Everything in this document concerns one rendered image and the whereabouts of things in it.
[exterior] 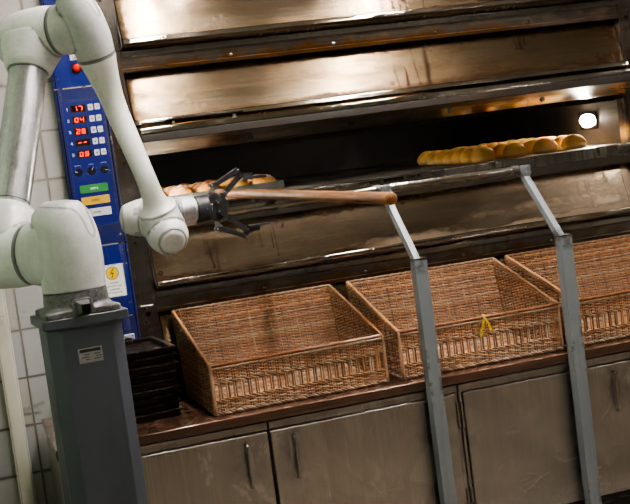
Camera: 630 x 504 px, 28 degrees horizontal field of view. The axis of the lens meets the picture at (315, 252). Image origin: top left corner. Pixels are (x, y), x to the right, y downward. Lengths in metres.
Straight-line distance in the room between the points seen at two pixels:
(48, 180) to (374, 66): 1.16
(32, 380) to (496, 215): 1.68
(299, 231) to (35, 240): 1.39
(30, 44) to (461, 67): 1.68
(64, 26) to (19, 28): 0.13
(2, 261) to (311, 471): 1.18
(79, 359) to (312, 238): 1.41
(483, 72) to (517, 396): 1.18
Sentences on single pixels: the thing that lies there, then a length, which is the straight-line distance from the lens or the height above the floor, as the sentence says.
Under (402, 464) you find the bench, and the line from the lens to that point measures 3.84.
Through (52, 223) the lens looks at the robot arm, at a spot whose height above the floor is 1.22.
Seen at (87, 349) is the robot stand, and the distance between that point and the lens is 3.03.
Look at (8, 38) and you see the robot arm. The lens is 3.39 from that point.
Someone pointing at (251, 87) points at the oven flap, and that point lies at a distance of 4.19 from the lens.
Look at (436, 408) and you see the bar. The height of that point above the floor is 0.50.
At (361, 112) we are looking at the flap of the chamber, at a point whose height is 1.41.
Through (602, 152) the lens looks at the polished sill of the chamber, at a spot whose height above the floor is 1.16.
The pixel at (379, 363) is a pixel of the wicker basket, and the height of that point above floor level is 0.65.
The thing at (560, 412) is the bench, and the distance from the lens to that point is 4.03.
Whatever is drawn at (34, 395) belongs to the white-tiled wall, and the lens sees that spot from 4.11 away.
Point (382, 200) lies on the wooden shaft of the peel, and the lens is 2.87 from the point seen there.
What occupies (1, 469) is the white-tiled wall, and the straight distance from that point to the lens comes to 4.15.
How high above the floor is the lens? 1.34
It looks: 5 degrees down
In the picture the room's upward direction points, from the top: 7 degrees counter-clockwise
